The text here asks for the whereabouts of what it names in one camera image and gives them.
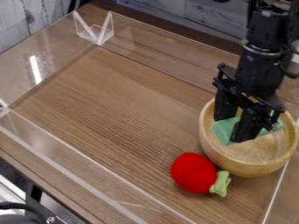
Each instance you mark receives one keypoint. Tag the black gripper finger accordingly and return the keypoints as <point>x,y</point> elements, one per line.
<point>254,120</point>
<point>226,107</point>

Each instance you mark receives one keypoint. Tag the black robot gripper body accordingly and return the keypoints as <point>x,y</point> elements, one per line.
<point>255,79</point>

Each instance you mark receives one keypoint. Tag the green rectangular block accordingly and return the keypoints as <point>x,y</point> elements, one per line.
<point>223,127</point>

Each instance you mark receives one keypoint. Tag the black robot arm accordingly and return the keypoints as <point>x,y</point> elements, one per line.
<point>272,28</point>

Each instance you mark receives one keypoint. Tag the light wooden bowl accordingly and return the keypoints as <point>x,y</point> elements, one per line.
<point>252,158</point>

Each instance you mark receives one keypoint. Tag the red plush tomato toy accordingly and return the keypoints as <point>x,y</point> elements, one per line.
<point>196,175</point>

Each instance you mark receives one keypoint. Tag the black table clamp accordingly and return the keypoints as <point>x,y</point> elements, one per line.
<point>47,217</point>

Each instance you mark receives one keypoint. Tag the clear acrylic corner bracket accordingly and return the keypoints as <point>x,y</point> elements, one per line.
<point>97,34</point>

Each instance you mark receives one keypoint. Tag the clear acrylic tray wall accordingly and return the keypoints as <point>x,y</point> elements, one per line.
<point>84,185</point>

